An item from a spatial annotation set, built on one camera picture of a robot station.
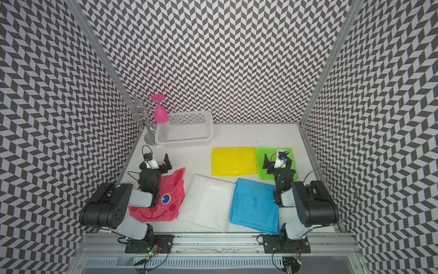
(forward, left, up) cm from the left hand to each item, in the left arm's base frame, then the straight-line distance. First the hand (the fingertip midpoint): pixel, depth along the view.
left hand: (158, 156), depth 90 cm
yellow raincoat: (+2, -41, -8) cm, 42 cm away
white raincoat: (-22, -27, -7) cm, 36 cm away
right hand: (0, -62, 0) cm, 62 cm away
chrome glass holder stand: (+20, +12, +18) cm, 29 cm away
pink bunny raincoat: (-17, -8, -10) cm, 21 cm away
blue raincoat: (-23, -50, -11) cm, 56 cm away
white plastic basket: (+26, -9, -7) cm, 29 cm away
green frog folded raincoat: (+7, -63, -8) cm, 64 cm away
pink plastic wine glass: (+27, +3, +7) cm, 28 cm away
